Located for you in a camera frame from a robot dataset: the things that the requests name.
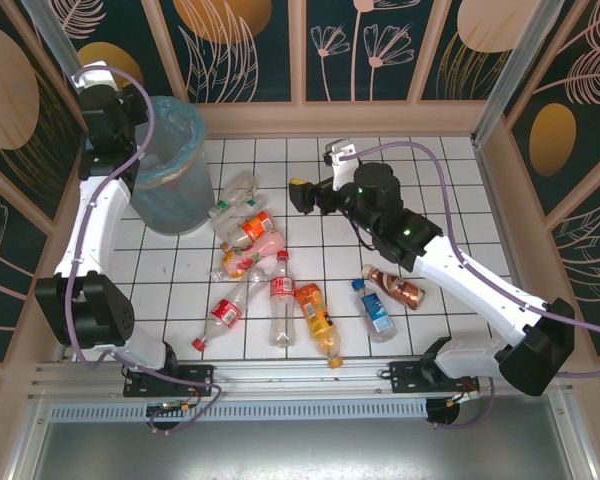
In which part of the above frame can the orange label drink bottle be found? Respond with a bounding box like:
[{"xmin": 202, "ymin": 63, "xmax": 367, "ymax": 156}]
[{"xmin": 219, "ymin": 209, "xmax": 276, "ymax": 254}]

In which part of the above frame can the pink fruit print bottle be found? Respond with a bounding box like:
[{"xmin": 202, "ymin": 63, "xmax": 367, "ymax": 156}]
[{"xmin": 209, "ymin": 230, "xmax": 286, "ymax": 282}]

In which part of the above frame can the clear cola bottle red label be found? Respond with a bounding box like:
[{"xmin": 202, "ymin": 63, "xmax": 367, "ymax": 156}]
[
  {"xmin": 268, "ymin": 249, "xmax": 299, "ymax": 349},
  {"xmin": 190, "ymin": 264, "xmax": 274, "ymax": 351}
]

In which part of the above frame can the grey translucent waste bin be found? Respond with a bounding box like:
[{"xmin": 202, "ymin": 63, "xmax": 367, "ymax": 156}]
[{"xmin": 129, "ymin": 134, "xmax": 216, "ymax": 236}]

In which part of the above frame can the orange juice bottle yellow label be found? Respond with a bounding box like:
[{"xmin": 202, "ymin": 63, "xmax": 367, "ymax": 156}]
[{"xmin": 295, "ymin": 282, "xmax": 345, "ymax": 370}]

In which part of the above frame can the brown coffee drink bottle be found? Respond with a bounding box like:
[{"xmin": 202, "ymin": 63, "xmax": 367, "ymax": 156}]
[{"xmin": 360, "ymin": 263, "xmax": 427, "ymax": 311}]

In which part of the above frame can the blue label blue cap bottle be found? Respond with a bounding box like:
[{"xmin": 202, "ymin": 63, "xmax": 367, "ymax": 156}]
[{"xmin": 350, "ymin": 278, "xmax": 398, "ymax": 345}]

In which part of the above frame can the grey sheet metal panel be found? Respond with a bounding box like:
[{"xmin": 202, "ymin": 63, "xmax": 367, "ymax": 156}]
[{"xmin": 9, "ymin": 419, "xmax": 600, "ymax": 480}]

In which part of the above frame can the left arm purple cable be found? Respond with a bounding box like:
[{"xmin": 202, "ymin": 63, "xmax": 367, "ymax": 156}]
[{"xmin": 67, "ymin": 67, "xmax": 226, "ymax": 436}]

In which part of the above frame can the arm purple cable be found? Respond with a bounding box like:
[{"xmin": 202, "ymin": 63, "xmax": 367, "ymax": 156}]
[
  {"xmin": 349, "ymin": 141, "xmax": 600, "ymax": 431},
  {"xmin": 67, "ymin": 67, "xmax": 226, "ymax": 436}
]

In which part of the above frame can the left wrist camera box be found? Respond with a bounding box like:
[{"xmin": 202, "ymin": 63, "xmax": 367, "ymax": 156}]
[{"xmin": 72, "ymin": 60, "xmax": 117, "ymax": 90}]

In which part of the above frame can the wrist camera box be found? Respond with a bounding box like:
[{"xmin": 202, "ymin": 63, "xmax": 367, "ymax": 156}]
[
  {"xmin": 323, "ymin": 138, "xmax": 357, "ymax": 192},
  {"xmin": 72, "ymin": 60, "xmax": 117, "ymax": 90}
]

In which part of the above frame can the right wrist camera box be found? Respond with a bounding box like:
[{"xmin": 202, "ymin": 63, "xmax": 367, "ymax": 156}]
[{"xmin": 323, "ymin": 138, "xmax": 357, "ymax": 192}]

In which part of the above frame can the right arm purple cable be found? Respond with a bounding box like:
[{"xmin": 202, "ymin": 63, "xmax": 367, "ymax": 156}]
[{"xmin": 349, "ymin": 141, "xmax": 600, "ymax": 431}]

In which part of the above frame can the aluminium corner post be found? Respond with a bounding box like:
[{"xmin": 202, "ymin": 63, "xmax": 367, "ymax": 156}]
[
  {"xmin": 19, "ymin": 0, "xmax": 104, "ymax": 121},
  {"xmin": 469, "ymin": 0, "xmax": 569, "ymax": 147}
]

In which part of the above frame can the aluminium side rail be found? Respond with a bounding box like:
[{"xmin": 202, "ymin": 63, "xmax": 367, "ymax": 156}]
[{"xmin": 472, "ymin": 144, "xmax": 551, "ymax": 356}]

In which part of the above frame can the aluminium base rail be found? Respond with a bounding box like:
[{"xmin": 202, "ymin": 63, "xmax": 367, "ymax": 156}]
[{"xmin": 27, "ymin": 354, "xmax": 576, "ymax": 401}]

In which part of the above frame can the grey slotted cable duct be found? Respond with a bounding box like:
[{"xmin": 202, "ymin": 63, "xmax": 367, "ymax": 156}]
[{"xmin": 49, "ymin": 397, "xmax": 429, "ymax": 421}]

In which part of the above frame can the small coloured wire bundle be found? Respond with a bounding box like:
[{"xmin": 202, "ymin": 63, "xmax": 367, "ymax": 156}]
[
  {"xmin": 147, "ymin": 397, "xmax": 204, "ymax": 417},
  {"xmin": 447, "ymin": 389, "xmax": 481, "ymax": 406}
]

